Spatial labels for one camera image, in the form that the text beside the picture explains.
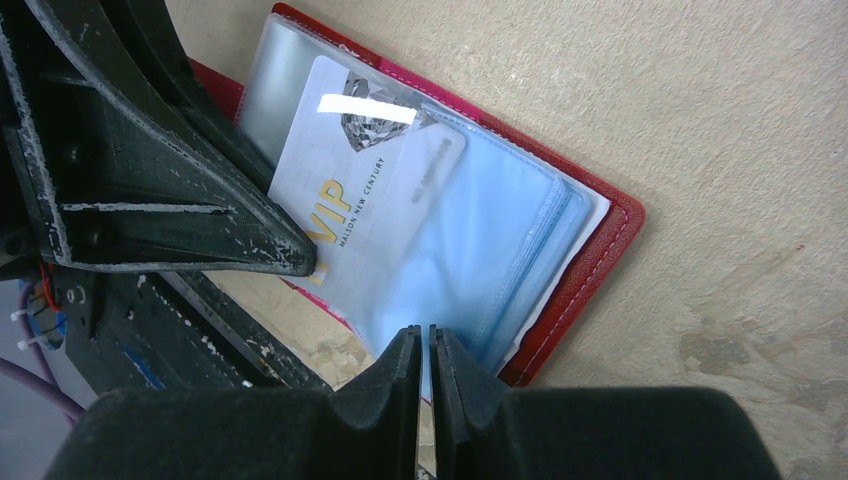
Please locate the white VIP card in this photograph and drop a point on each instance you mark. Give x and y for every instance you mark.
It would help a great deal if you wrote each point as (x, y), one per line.
(360, 170)

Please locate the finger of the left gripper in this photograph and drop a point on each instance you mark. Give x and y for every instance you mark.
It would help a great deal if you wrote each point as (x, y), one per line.
(166, 199)

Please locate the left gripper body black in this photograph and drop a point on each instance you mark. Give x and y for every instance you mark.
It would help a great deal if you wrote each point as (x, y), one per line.
(26, 199)

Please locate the red card holder wallet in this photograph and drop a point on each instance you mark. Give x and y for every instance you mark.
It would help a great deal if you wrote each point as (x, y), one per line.
(518, 241)

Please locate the black front table rail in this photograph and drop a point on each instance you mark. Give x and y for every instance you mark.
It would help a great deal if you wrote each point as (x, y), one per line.
(169, 330)

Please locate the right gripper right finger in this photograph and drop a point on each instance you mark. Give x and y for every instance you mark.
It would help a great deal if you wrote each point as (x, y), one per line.
(488, 430)

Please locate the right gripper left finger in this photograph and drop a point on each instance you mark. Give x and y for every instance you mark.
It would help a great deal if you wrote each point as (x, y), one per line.
(365, 430)

